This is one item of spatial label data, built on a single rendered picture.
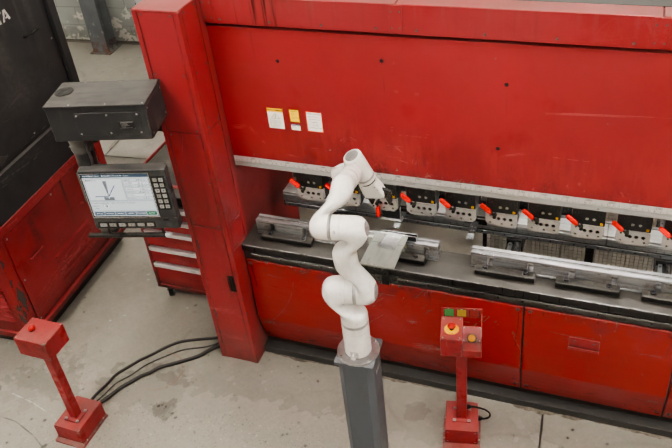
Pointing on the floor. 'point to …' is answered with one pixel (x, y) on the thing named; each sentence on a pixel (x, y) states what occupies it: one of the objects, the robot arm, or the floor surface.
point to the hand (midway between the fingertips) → (381, 200)
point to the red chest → (173, 246)
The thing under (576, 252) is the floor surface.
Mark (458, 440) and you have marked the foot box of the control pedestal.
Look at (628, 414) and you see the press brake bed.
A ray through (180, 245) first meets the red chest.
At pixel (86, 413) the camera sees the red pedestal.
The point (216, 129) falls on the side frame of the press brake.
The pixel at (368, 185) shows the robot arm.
